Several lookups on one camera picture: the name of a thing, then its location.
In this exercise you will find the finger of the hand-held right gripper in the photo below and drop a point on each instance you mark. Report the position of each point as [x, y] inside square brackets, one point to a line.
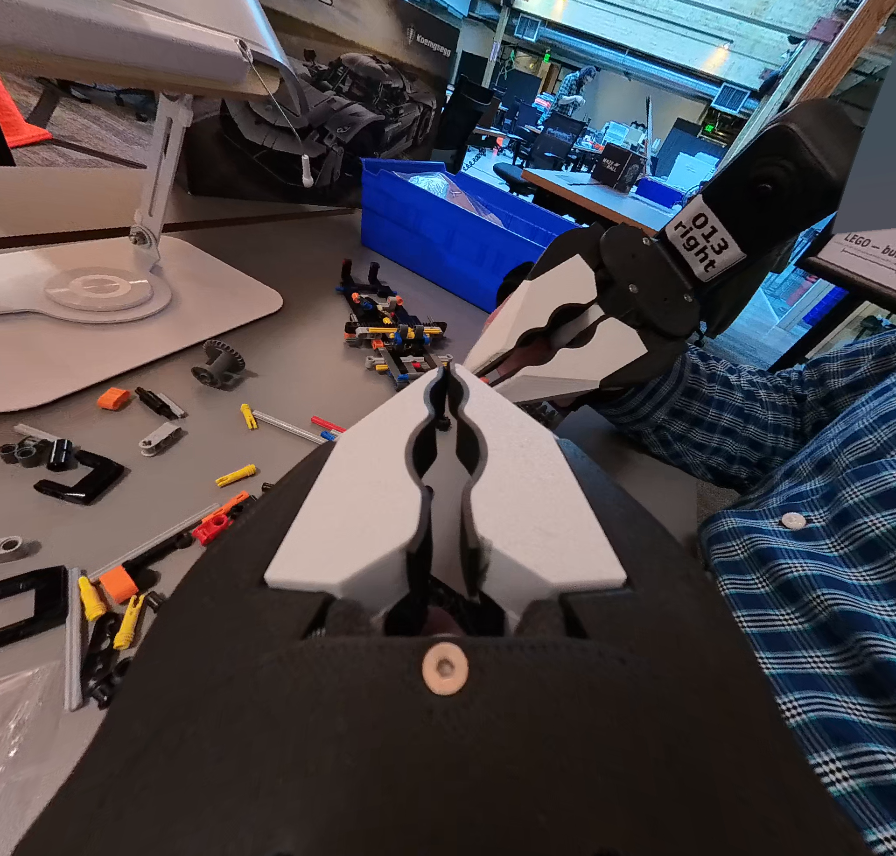
[546, 296]
[595, 366]

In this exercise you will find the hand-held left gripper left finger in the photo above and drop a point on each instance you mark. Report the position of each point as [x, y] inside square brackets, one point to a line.
[343, 520]

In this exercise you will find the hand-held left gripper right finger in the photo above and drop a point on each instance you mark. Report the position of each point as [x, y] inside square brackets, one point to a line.
[546, 520]

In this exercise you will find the person's right forearm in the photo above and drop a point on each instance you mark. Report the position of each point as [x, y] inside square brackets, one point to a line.
[735, 415]

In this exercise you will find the pile of small lego pieces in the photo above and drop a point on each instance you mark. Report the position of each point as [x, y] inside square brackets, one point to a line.
[234, 476]

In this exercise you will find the clear bags of lego parts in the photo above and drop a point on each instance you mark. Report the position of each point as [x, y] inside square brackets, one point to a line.
[448, 191]

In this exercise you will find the long multicolour lego chassis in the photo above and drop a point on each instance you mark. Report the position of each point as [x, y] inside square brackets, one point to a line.
[392, 334]

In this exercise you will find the dark grey lego gear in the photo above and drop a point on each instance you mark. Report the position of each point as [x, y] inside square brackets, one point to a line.
[217, 366]

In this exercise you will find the light grey lego connector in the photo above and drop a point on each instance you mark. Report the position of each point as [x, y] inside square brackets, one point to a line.
[159, 439]

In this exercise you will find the black grey lego pin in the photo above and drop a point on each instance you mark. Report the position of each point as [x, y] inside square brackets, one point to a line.
[157, 401]

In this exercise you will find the black angled lego piece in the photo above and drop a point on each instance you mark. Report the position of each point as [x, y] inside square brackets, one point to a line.
[98, 474]

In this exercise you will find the orange lego connector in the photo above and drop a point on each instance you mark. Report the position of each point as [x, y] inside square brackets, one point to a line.
[114, 399]

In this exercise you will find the black lego set box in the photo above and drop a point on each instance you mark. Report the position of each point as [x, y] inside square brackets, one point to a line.
[364, 65]

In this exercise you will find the dark grey lego connector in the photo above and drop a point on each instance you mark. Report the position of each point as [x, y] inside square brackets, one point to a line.
[31, 455]

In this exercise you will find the wooden workbench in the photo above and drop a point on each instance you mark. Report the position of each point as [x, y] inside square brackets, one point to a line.
[595, 201]

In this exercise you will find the black cardboard box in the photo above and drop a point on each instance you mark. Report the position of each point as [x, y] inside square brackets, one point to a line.
[619, 166]

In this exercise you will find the blue storage bin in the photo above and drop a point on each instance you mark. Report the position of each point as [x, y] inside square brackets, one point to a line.
[420, 240]

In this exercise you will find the black office chair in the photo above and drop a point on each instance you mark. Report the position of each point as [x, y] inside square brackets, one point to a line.
[465, 121]
[553, 145]

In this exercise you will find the black framed task sign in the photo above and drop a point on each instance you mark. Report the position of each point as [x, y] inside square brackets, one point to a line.
[861, 250]

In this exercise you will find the white book stand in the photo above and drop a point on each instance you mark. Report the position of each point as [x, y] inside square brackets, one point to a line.
[175, 310]

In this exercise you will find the person's plaid shirt torso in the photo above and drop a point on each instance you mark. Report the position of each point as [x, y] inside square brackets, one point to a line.
[826, 625]

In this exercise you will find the large empty clear bag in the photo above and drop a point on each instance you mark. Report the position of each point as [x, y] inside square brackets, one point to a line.
[28, 723]

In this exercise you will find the orange red plastic object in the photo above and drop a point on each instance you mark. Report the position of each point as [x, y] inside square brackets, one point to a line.
[21, 128]

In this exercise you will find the black lego frame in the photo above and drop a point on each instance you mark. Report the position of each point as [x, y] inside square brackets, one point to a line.
[59, 600]

